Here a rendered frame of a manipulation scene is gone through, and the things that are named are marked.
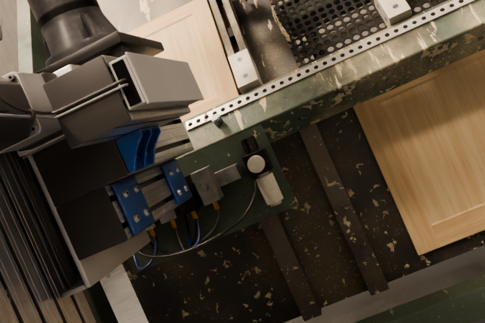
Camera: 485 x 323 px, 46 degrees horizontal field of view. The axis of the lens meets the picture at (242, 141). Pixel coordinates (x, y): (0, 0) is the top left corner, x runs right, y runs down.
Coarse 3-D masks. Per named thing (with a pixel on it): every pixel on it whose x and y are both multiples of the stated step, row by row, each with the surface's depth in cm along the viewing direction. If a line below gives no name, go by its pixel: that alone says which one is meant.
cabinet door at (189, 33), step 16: (176, 16) 188; (192, 16) 186; (208, 16) 183; (128, 32) 193; (144, 32) 190; (160, 32) 187; (176, 32) 185; (192, 32) 182; (208, 32) 179; (176, 48) 181; (192, 48) 178; (208, 48) 176; (192, 64) 175; (208, 64) 172; (224, 64) 170; (208, 80) 169; (224, 80) 167; (208, 96) 166; (224, 96) 164; (192, 112) 165
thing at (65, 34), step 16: (80, 0) 101; (48, 16) 100; (64, 16) 99; (80, 16) 100; (96, 16) 101; (48, 32) 100; (64, 32) 98; (80, 32) 98; (96, 32) 100; (112, 32) 101; (48, 48) 100; (64, 48) 98; (80, 48) 97; (48, 64) 100
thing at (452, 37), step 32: (448, 0) 149; (480, 0) 145; (416, 32) 147; (448, 32) 144; (480, 32) 144; (352, 64) 149; (384, 64) 146; (416, 64) 148; (448, 64) 151; (288, 96) 152; (320, 96) 148; (352, 96) 151; (224, 128) 154; (288, 128) 156
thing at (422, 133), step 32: (480, 64) 166; (384, 96) 170; (416, 96) 169; (448, 96) 168; (480, 96) 167; (384, 128) 171; (416, 128) 170; (448, 128) 168; (480, 128) 167; (384, 160) 171; (416, 160) 170; (448, 160) 169; (480, 160) 168; (416, 192) 171; (448, 192) 170; (480, 192) 168; (416, 224) 171; (448, 224) 170; (480, 224) 169
